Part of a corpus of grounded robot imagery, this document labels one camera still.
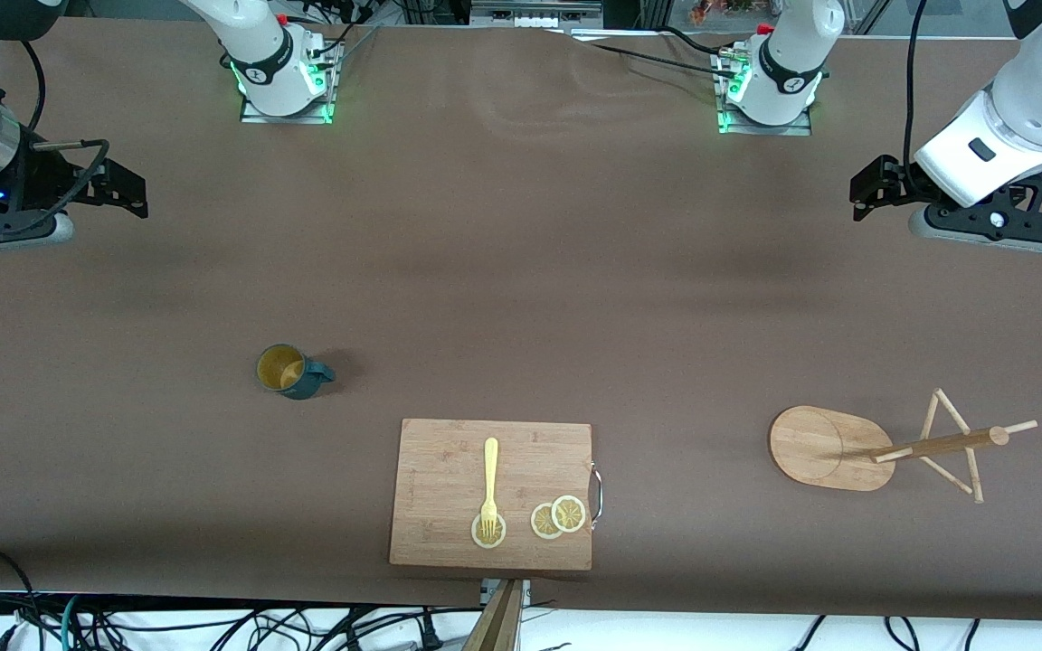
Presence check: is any teal mug yellow inside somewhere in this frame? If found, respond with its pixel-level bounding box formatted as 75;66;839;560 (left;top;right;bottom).
256;344;336;401

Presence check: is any wooden mug rack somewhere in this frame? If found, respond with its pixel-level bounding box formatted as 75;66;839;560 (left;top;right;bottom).
769;389;1038;505

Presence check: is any brown table cloth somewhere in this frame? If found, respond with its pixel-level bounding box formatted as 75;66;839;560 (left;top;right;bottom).
0;16;1042;625

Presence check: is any grey power strip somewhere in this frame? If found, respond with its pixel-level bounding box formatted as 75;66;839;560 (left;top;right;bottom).
471;0;604;28

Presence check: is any bamboo cutting board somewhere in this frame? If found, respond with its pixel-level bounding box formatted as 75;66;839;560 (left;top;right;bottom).
389;418;604;571

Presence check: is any yellow plastic fork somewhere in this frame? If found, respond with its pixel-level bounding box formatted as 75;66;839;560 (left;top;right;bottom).
480;438;500;541

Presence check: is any wooden beam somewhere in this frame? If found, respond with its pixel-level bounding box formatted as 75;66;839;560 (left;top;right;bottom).
462;579;524;651

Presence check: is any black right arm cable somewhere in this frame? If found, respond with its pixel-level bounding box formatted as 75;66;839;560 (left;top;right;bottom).
0;36;112;238

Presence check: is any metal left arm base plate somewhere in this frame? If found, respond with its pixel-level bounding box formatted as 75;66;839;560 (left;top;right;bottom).
714;50;814;137

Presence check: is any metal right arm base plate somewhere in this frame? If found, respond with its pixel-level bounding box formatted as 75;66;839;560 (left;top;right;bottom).
241;41;344;126

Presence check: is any black base power cable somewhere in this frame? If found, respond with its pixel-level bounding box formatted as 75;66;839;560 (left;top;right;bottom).
566;25;741;79

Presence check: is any small metal bracket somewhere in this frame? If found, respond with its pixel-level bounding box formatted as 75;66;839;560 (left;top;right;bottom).
480;579;533;607

